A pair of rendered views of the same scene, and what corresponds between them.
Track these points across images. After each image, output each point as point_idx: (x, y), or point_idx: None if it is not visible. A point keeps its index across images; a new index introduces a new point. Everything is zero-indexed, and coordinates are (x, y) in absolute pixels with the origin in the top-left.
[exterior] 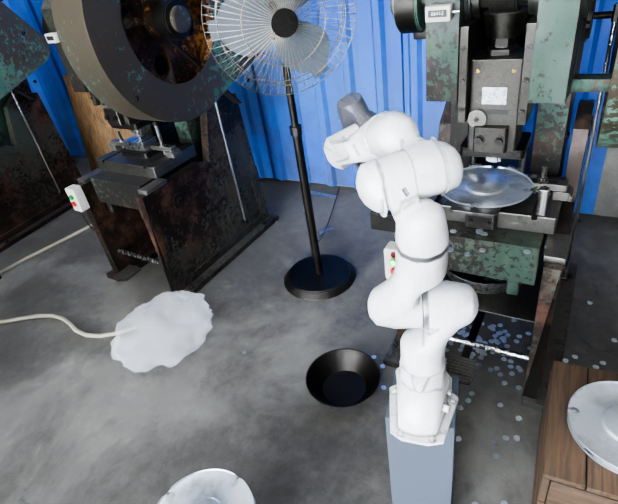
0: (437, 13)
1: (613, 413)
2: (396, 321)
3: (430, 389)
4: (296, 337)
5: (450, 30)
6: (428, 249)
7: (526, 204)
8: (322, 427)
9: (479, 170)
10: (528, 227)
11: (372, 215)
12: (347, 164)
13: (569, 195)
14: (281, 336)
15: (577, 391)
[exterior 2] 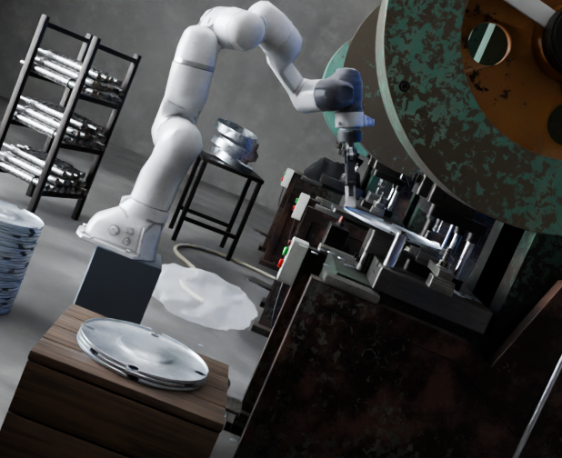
0: None
1: (157, 346)
2: (153, 126)
3: (123, 206)
4: (237, 376)
5: None
6: (178, 48)
7: (403, 270)
8: None
9: (427, 243)
10: (371, 276)
11: (328, 224)
12: (296, 101)
13: (432, 278)
14: (234, 368)
15: (182, 345)
